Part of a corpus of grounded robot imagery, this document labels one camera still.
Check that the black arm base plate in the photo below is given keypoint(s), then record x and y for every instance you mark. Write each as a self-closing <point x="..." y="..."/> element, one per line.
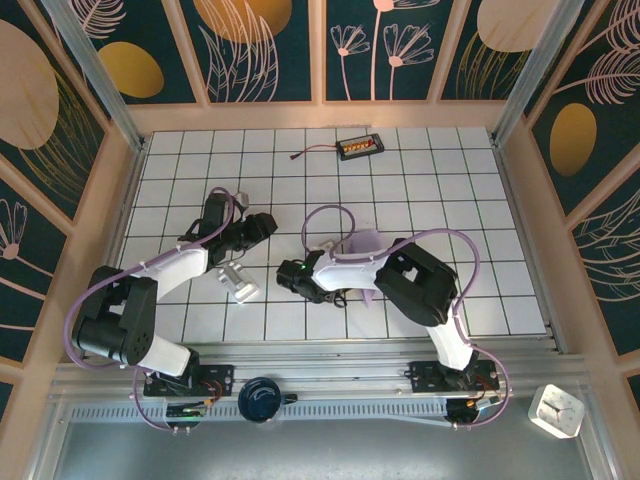
<point x="222" y="375"/>
<point x="425" y="372"/>

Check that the silver metal block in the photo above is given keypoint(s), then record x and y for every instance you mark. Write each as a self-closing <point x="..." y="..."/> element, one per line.
<point x="237" y="282"/>

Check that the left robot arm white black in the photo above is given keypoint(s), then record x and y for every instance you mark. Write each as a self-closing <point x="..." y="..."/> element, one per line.
<point x="115" y="320"/>

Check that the wall panel pale disc stems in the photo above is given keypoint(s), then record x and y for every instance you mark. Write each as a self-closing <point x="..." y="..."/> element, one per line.
<point x="490" y="50"/>

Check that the wall panel oval and fern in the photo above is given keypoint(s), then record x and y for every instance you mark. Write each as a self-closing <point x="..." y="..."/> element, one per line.
<point x="600" y="75"/>

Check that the aluminium front rail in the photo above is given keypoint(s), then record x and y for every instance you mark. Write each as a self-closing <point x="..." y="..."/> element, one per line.
<point x="325" y="362"/>

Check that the lilac paper sheet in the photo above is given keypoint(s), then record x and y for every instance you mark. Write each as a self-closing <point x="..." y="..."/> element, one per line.
<point x="367" y="242"/>

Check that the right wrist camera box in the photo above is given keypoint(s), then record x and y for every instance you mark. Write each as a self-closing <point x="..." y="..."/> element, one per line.
<point x="309" y="262"/>

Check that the black charger board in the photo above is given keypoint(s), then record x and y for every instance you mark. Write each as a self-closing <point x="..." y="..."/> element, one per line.
<point x="360" y="146"/>

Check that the wall panel leaf outlines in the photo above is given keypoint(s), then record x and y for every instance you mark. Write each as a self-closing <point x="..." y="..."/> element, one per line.
<point x="610" y="260"/>

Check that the wall panel with yellow ellipse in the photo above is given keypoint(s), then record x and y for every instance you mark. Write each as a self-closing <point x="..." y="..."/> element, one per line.
<point x="130" y="70"/>

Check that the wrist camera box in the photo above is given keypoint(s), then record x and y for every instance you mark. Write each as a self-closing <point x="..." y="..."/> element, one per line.
<point x="309" y="262"/>
<point x="216" y="210"/>

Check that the large wall panel pale disc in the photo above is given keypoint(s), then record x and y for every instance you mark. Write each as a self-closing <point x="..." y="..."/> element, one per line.
<point x="30" y="90"/>

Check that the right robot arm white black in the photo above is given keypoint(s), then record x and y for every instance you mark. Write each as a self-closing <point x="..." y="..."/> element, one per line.
<point x="420" y="285"/>

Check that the wall panel circle and leaves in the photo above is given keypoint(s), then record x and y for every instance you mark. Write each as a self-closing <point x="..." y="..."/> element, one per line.
<point x="240" y="50"/>

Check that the aluminium corner post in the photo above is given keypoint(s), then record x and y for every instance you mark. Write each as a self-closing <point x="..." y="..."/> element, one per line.
<point x="531" y="75"/>
<point x="102" y="80"/>

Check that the small controller board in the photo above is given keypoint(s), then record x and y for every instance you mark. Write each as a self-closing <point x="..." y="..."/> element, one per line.
<point x="187" y="411"/>
<point x="472" y="404"/>

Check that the aluminium side rail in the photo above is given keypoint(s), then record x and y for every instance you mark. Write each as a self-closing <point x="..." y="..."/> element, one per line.
<point x="127" y="200"/>
<point x="515" y="200"/>

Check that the dark blue cup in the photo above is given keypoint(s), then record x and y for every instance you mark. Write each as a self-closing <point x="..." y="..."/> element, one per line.
<point x="257" y="400"/>

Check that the wall panel with flowers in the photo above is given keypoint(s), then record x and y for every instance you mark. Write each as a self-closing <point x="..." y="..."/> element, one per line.
<point x="380" y="50"/>

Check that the wall panel single flower outline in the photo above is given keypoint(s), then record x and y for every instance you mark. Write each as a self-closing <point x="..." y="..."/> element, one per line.
<point x="20" y="260"/>

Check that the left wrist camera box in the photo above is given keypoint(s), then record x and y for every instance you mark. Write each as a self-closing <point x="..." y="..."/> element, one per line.
<point x="216" y="210"/>

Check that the white square clock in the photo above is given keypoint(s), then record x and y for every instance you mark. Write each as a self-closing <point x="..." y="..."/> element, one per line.
<point x="555" y="410"/>

